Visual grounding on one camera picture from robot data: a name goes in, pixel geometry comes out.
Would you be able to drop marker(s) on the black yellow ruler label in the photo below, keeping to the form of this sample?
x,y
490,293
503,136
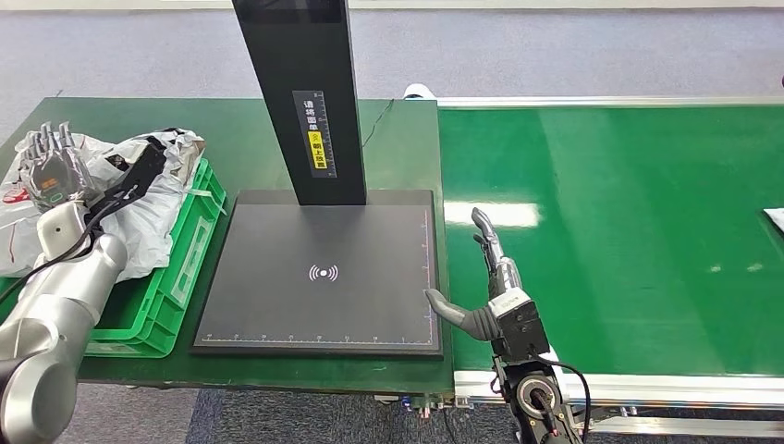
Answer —
x,y
315,135

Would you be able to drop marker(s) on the silver conveyor frame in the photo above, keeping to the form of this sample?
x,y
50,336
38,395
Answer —
x,y
674,389

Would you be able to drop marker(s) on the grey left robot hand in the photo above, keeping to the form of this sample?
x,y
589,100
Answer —
x,y
55,171

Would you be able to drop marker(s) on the green conveyor belt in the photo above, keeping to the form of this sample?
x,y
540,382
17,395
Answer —
x,y
643,245

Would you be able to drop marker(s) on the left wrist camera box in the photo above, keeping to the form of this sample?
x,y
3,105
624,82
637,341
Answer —
x,y
144,171

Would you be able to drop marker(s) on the metal connectors under table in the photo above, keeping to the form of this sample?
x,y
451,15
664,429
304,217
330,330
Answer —
x,y
426,404

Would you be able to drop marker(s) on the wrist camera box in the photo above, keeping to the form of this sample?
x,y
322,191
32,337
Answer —
x,y
520,328
144,171

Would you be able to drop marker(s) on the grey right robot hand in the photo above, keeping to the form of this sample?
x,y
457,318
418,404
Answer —
x,y
505,279

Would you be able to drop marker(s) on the green plastic basket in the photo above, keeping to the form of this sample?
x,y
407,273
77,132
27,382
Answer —
x,y
177,276

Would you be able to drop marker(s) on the white flat parcel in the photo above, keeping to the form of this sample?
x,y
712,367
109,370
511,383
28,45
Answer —
x,y
776,219

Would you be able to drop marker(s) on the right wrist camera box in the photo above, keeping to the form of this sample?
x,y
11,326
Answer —
x,y
520,328

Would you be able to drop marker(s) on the black scanner column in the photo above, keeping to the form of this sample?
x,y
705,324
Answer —
x,y
300,80

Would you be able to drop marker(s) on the white plastic mail package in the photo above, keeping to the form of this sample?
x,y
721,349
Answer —
x,y
147,214

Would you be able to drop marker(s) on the black weighing platform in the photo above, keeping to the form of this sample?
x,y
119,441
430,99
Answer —
x,y
318,288

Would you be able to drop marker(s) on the white conveyor roller end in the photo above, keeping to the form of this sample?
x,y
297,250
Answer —
x,y
419,91

